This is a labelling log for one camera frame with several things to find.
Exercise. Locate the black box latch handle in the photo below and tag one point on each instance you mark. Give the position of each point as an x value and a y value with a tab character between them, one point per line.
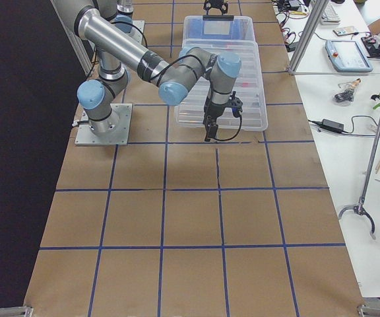
218	17

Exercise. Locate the clear plastic storage box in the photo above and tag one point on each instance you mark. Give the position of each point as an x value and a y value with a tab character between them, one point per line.
236	36

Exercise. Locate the aluminium frame post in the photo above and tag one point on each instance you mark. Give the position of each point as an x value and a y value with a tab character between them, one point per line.
309	29

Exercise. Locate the green handled reacher grabber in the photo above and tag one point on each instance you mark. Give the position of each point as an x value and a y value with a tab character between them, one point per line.
358	208

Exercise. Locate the teach pendant tablet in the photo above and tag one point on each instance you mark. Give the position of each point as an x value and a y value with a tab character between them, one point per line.
347	57

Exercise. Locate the black power adapter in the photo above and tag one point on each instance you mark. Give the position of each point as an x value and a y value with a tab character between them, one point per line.
333	126

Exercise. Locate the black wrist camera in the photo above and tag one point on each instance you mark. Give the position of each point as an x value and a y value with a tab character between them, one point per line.
236	105

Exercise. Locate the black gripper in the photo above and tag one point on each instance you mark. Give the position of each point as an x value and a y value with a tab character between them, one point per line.
213	110
215	4

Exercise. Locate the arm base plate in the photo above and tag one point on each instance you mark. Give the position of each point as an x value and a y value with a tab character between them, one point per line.
112	131
135	31

